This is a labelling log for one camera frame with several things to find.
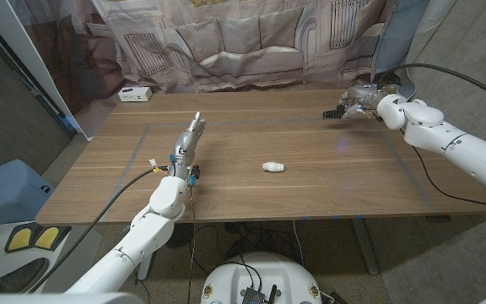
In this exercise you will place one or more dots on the black round floor object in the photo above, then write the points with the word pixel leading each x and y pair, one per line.
pixel 184 236

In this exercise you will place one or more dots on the yellow black foot pedal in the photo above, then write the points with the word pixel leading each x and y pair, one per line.
pixel 46 237
pixel 19 239

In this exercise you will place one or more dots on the printed room backdrop cloth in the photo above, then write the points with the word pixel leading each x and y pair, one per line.
pixel 243 42

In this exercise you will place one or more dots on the white table leg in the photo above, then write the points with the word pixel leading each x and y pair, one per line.
pixel 144 272

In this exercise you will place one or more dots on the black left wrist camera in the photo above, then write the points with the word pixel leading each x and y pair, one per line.
pixel 194 172

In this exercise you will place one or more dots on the white partition panel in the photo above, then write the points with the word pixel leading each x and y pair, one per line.
pixel 23 46

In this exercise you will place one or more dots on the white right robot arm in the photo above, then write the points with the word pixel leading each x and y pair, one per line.
pixel 454 141

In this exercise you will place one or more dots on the black electronics module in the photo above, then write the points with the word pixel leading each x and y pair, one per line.
pixel 253 295

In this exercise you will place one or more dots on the white power strip box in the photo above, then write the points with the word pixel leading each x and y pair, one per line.
pixel 135 94

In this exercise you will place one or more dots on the white bandage roll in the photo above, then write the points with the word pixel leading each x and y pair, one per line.
pixel 273 167

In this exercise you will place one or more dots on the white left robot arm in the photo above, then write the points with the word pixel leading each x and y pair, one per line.
pixel 150 234

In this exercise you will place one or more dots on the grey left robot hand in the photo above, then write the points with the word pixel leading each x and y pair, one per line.
pixel 184 145

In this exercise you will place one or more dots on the grey table leg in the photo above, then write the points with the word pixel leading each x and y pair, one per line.
pixel 365 249

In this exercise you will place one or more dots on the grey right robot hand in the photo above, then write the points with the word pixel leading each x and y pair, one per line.
pixel 363 97

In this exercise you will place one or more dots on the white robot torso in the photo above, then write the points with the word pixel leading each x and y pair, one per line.
pixel 57 299

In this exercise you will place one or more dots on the black claw hair clip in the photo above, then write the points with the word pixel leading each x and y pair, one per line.
pixel 331 114

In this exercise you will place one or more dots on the blue-grey plastic bin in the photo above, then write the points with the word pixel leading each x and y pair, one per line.
pixel 7 194

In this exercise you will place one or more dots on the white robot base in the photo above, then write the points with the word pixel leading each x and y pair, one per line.
pixel 264 270

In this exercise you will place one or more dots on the large black shoe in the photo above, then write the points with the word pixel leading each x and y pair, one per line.
pixel 25 274

